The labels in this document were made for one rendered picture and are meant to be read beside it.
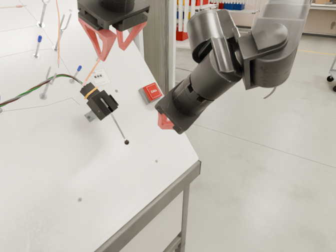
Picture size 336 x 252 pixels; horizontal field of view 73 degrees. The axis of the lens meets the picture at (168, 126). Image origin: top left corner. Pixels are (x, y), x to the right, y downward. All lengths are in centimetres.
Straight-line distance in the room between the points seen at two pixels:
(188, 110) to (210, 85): 7
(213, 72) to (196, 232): 143
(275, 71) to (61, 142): 49
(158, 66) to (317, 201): 154
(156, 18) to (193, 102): 117
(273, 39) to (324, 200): 192
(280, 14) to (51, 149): 52
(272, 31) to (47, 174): 52
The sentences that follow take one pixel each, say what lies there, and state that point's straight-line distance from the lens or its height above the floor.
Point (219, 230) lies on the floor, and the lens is 169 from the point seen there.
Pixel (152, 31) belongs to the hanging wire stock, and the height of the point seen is 114.
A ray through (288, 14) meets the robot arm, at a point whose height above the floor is 136.
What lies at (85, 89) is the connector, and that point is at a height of 118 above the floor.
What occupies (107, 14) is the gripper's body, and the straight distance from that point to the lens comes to 38.
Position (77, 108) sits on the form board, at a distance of 64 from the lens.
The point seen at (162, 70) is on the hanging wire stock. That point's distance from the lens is 154.
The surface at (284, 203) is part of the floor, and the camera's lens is 198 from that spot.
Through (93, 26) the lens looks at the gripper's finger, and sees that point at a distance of 39.
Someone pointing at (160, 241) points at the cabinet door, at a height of 55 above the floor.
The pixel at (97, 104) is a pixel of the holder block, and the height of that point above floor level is 115.
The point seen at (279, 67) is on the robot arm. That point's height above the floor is 131.
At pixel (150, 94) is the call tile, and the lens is 71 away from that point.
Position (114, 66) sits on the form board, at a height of 118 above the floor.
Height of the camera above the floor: 140
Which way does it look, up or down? 33 degrees down
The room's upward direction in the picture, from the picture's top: straight up
